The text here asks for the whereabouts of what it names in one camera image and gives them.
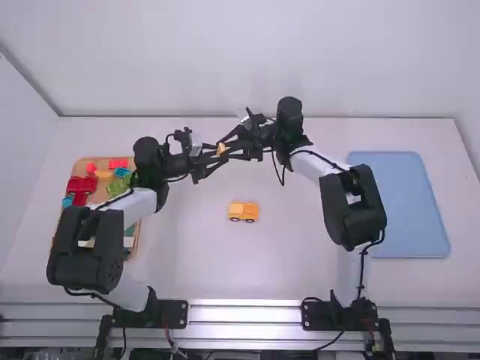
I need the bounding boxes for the green toy brick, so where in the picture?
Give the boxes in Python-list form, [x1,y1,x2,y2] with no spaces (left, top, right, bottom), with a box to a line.
[106,178,133,197]

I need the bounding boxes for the yellow toy car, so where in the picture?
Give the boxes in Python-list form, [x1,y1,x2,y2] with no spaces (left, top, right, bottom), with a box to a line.
[227,201,260,224]

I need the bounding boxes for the tan tray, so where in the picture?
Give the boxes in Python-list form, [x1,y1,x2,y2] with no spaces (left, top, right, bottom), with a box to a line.
[61,156,143,260]

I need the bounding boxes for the large red toy brick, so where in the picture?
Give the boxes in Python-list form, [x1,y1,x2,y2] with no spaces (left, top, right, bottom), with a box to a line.
[66,175,100,207]

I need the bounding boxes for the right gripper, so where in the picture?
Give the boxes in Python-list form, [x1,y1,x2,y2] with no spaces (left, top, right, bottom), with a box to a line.
[216,123,281,164]

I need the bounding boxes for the silver rails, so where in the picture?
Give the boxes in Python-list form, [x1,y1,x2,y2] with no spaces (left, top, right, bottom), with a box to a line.
[0,298,480,354]

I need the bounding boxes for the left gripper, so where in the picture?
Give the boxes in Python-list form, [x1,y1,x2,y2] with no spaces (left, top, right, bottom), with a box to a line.
[163,139,233,186]

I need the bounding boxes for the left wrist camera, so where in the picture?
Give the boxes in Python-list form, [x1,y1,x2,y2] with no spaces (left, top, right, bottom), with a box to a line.
[186,132,204,158]

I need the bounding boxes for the black cable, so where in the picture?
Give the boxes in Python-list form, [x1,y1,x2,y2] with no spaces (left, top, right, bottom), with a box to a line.
[163,127,193,152]
[316,328,349,354]
[61,284,114,308]
[271,148,298,188]

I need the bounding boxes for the blue mat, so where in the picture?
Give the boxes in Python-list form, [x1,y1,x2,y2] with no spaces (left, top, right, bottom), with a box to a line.
[346,151,452,260]

